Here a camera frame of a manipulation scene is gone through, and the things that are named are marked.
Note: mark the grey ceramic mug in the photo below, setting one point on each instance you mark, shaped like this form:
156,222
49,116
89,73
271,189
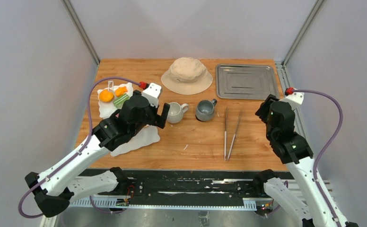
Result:
205,110

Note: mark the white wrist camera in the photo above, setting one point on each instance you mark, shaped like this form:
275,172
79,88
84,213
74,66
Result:
150,94
293,97

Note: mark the beige bucket hat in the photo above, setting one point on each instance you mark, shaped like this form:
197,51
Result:
187,76

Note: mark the white ceramic mug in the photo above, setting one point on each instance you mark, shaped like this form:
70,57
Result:
176,112

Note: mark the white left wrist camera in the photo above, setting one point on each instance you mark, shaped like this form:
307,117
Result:
150,94

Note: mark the orange macaron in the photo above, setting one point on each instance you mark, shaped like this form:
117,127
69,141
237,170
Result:
106,96

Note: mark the green macaron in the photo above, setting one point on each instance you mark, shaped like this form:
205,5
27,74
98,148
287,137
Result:
119,101

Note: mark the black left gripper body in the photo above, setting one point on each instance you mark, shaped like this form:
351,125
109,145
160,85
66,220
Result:
150,118

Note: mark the orange star cookie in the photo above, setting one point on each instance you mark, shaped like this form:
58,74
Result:
120,91

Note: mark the metal serving tray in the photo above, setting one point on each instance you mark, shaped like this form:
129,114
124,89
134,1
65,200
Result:
245,81

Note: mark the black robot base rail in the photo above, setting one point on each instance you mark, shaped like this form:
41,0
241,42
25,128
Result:
196,190

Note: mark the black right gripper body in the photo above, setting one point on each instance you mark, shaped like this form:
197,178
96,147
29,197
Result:
263,111

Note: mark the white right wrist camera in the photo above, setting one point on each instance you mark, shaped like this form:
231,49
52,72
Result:
293,97

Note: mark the white tiered dessert stand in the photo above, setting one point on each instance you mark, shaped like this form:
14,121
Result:
147,136

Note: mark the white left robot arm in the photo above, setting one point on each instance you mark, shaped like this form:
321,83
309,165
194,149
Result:
55,189

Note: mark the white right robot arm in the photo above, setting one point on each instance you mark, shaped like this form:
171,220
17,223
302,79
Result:
317,209

